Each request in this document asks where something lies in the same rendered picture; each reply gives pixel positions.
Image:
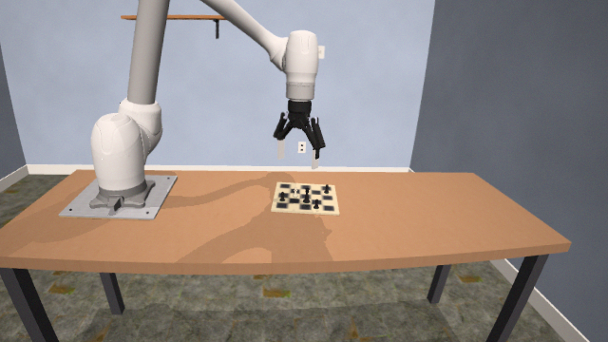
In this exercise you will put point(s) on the black chess piece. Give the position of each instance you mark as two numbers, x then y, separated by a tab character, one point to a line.
306	200

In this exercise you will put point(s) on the cream and black chessboard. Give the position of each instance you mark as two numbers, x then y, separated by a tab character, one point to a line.
327	202

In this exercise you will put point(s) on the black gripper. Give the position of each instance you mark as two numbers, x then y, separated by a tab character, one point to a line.
299	118

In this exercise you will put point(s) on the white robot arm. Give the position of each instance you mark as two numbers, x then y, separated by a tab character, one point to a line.
120	146

